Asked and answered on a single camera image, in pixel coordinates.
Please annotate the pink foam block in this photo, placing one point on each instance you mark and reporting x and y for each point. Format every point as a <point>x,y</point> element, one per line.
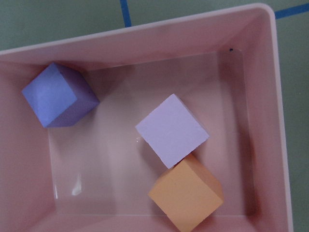
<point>172,131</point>

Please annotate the orange foam block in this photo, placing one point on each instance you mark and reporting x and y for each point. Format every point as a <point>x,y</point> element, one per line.
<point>187,193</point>

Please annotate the purple foam block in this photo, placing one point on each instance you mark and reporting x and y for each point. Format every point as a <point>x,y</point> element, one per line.
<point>60,96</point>

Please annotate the pink plastic bin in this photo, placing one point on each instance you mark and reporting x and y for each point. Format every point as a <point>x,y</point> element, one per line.
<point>95,176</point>

